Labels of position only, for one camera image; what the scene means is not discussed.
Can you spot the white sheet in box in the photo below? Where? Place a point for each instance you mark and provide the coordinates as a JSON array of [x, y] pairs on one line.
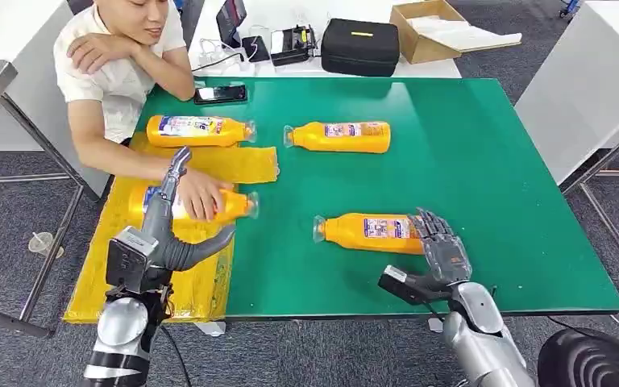
[[461, 34]]

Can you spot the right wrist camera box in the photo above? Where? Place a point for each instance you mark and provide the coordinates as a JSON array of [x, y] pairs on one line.
[[411, 286]]

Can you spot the black label printer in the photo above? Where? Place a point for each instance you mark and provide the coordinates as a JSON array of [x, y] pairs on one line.
[[292, 47]]

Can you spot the black zip case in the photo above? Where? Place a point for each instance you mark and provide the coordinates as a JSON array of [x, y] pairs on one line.
[[360, 48]]

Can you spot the robot right hand grey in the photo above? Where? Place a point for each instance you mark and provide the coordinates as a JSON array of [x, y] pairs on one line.
[[445, 256]]

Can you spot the person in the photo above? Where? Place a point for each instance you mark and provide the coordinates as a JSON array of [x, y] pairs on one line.
[[117, 80]]

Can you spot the green table mat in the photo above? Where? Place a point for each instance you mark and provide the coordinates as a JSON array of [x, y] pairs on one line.
[[501, 187]]

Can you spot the white power strip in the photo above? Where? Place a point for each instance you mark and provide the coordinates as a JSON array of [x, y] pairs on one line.
[[229, 66]]

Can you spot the white desk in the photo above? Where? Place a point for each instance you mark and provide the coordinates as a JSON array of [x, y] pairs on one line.
[[299, 10]]

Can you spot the robot right arm silver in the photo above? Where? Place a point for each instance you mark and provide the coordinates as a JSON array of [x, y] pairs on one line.
[[480, 336]]

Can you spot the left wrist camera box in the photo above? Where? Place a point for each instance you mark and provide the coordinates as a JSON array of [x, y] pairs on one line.
[[128, 262]]

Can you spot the orange drink bottle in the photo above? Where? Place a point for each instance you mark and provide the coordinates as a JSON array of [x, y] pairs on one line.
[[347, 235], [235, 205], [192, 140], [309, 140]]

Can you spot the small black device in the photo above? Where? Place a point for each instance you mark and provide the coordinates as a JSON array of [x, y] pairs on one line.
[[256, 49]]

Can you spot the black smartphone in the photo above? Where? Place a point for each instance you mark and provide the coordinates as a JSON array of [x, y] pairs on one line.
[[221, 94]]

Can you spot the cardboard box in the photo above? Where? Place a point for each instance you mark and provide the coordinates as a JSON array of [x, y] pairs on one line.
[[421, 51]]

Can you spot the black tablet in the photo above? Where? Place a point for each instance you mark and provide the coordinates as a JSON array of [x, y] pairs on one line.
[[230, 18]]

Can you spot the robot left arm silver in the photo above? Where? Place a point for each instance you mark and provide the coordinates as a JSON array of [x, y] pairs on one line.
[[120, 342]]

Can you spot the black ribbed round object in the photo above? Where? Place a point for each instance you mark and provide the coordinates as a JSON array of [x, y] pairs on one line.
[[592, 360]]

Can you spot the steel frame table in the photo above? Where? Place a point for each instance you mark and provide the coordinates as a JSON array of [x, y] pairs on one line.
[[32, 133]]

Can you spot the blue cart part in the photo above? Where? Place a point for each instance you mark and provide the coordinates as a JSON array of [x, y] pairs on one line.
[[568, 7]]

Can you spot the clear plastic cup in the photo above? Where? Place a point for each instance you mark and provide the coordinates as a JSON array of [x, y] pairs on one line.
[[42, 244]]

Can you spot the grey table with steel legs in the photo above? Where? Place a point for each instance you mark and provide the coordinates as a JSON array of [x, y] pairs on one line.
[[582, 91]]

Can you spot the person's right hand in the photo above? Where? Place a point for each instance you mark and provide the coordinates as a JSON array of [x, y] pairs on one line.
[[200, 195]]

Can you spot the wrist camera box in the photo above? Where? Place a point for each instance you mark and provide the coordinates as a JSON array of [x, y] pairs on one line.
[[411, 286], [128, 262]]

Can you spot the person's left hand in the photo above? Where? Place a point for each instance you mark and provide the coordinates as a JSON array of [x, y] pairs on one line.
[[96, 52]]

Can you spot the robot left hand grey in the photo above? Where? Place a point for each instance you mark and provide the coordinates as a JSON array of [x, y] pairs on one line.
[[173, 248]]

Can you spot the yellow sheet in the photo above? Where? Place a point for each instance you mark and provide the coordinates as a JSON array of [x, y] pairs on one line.
[[197, 288]]

